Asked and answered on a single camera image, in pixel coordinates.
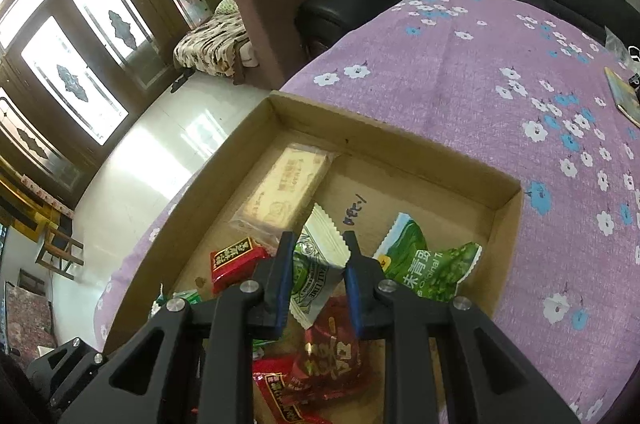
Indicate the white green pea packet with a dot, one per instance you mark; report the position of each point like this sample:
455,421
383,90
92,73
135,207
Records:
430,269

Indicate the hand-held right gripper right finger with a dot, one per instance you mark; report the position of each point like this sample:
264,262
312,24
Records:
353,299

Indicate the green twisted candy wrapper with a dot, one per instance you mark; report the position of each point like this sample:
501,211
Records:
185,298

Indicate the white packet green print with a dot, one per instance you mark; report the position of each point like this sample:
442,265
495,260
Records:
315,264

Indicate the brown armchair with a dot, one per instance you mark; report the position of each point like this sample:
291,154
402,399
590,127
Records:
280,3

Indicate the shallow cardboard box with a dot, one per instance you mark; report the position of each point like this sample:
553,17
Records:
400,184

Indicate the red candy packet black label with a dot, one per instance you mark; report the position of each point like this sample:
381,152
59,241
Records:
235,261

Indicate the brown patterned blanket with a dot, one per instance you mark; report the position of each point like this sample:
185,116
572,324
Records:
210,43

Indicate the beige cracker packet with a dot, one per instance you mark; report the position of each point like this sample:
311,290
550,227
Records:
280,191

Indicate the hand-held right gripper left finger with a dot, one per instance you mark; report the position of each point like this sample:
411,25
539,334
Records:
284,286

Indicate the clear plastic bag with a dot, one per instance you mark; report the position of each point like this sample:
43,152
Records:
616,41

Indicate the red snack packet white print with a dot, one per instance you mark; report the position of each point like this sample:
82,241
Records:
330,354

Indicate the wooden chair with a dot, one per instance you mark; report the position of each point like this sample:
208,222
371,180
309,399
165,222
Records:
57,254

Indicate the red packet yellow green label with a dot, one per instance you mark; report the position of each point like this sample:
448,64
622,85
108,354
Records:
277,396

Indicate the dark slippers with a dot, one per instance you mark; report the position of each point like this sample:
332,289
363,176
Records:
181,81

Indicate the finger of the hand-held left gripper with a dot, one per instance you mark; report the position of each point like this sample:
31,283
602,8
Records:
65,366

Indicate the purple floral tablecloth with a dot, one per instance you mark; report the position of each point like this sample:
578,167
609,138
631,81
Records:
475,78

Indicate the wooden glass door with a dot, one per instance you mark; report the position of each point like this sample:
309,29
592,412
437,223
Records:
90,28

